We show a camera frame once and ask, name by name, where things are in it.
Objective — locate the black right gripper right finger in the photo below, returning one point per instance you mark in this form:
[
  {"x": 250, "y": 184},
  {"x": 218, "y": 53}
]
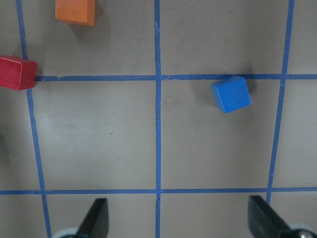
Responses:
[{"x": 264, "y": 222}]

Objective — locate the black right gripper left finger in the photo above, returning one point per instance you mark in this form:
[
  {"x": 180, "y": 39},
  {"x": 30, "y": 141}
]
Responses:
[{"x": 96, "y": 221}]

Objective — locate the red wooden block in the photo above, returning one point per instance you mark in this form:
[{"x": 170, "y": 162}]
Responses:
[{"x": 17, "y": 73}]

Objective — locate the blue wooden block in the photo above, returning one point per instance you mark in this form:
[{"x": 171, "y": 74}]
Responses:
[{"x": 231, "y": 94}]

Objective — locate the orange wooden block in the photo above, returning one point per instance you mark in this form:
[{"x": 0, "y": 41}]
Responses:
[{"x": 76, "y": 12}]

